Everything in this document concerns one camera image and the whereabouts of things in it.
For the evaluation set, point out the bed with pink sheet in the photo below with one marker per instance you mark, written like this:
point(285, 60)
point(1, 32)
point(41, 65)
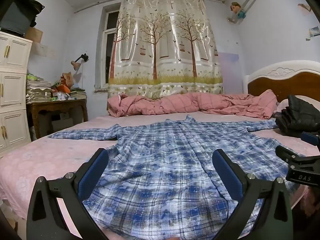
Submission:
point(37, 160)

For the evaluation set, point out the tree print curtain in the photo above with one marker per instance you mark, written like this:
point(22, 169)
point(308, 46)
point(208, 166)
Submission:
point(162, 55)

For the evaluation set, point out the blue plaid shirt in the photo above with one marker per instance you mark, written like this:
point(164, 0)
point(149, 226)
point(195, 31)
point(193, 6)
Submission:
point(162, 167)

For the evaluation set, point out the orange packet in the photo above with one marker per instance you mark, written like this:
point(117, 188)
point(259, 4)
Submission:
point(67, 78)

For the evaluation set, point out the pink desk lamp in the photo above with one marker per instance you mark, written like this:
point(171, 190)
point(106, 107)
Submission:
point(76, 64)

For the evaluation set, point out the white frame window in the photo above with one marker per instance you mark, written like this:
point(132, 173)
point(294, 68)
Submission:
point(106, 55)

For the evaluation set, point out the lilac wall sheet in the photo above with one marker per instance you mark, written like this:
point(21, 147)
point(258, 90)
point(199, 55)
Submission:
point(228, 72)

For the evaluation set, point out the orange plush toy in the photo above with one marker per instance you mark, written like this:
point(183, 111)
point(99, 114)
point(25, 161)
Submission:
point(62, 88)

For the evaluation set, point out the paper sheet on wall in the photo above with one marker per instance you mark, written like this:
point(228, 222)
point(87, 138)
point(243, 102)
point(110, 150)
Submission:
point(42, 50)

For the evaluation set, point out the paper wall sticker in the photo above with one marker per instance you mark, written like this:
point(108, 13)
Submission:
point(303, 7)

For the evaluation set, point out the stack of papers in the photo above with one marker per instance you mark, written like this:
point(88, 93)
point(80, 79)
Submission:
point(37, 91)

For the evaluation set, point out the pile of black clothes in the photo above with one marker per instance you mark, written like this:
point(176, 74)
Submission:
point(297, 115)

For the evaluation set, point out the dark bag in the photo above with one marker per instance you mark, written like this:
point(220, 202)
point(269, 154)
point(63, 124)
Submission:
point(20, 12)

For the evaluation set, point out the pink checked quilt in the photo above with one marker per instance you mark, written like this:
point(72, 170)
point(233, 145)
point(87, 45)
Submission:
point(175, 103)

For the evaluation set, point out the curtain rod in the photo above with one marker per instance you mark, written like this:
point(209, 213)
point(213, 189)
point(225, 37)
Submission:
point(92, 5)

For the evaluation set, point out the small wall photo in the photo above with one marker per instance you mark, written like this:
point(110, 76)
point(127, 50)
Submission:
point(314, 32)

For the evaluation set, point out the white brown bed headboard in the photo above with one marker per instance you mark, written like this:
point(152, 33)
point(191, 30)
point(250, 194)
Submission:
point(282, 85)

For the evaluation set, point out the cardboard box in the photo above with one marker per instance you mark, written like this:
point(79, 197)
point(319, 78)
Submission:
point(33, 35)

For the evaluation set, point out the cream storage cabinet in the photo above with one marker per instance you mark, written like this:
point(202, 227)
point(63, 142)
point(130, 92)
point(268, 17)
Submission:
point(15, 80)

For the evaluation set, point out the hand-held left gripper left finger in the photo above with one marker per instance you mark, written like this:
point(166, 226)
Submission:
point(91, 177)

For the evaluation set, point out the dark wooden desk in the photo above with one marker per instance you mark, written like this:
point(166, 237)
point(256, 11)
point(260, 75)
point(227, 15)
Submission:
point(55, 105)

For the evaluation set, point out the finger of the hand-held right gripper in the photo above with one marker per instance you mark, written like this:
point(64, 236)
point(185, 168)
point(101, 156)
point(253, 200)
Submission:
point(311, 138)
point(285, 152)

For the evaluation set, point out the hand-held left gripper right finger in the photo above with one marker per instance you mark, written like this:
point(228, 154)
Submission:
point(228, 177)

